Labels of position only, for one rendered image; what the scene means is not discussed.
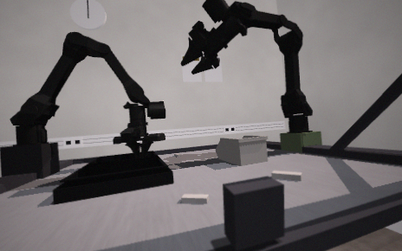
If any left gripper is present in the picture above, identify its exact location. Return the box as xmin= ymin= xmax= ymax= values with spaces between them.
xmin=113 ymin=119 xmax=165 ymax=158

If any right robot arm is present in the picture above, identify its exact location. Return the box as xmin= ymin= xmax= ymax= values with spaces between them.
xmin=202 ymin=0 xmax=313 ymax=133

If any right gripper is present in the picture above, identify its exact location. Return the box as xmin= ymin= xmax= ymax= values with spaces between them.
xmin=180 ymin=27 xmax=230 ymax=74

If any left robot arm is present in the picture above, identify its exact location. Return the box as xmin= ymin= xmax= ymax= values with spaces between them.
xmin=10 ymin=32 xmax=165 ymax=145

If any black metal overhead frame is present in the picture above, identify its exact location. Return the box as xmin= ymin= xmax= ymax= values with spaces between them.
xmin=329 ymin=74 xmax=402 ymax=150

